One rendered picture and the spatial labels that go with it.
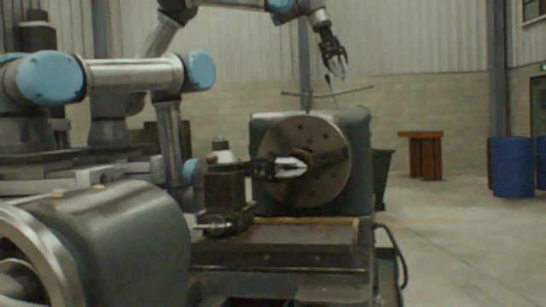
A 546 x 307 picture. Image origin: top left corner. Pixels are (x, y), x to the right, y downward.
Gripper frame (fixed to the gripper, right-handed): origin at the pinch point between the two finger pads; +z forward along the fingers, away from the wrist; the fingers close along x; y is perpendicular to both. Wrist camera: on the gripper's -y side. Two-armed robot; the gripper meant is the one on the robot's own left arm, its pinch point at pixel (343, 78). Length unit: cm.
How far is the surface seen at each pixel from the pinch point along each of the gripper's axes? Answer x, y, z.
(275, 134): -26.0, 19.3, 10.5
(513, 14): 395, -1092, -111
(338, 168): -11.6, 15.5, 28.4
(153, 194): -16, 126, 18
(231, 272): -31, 82, 36
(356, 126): -2.0, -0.1, 17.6
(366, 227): -12, 0, 52
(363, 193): -8.4, -0.1, 40.6
